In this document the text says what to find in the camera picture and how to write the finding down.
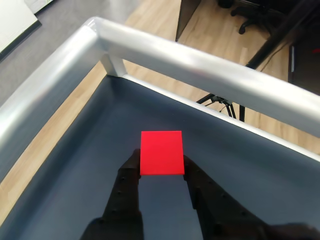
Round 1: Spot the dark desk panel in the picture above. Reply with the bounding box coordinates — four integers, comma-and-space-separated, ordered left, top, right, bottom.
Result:
174, 0, 202, 43

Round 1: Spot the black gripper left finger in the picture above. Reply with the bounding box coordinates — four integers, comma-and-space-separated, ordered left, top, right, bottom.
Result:
79, 148, 145, 240

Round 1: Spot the black office chair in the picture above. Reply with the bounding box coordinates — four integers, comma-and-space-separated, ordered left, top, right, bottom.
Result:
229, 0, 278, 35

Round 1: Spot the red cube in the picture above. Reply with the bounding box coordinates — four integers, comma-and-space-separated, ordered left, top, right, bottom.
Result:
139, 129, 186, 176

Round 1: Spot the dark blue-grey mat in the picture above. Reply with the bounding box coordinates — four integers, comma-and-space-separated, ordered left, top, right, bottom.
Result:
0, 74, 320, 240

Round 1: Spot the silver metal rail frame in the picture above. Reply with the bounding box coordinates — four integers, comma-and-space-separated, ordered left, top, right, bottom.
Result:
0, 16, 320, 185

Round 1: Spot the black tripod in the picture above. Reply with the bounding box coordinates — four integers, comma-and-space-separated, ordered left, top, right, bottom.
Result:
196, 0, 320, 123

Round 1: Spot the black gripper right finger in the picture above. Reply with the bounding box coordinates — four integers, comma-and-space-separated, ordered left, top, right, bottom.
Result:
183, 154, 266, 240

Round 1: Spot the black computer tower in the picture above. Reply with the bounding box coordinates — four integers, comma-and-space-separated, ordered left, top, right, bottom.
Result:
287, 23, 320, 97

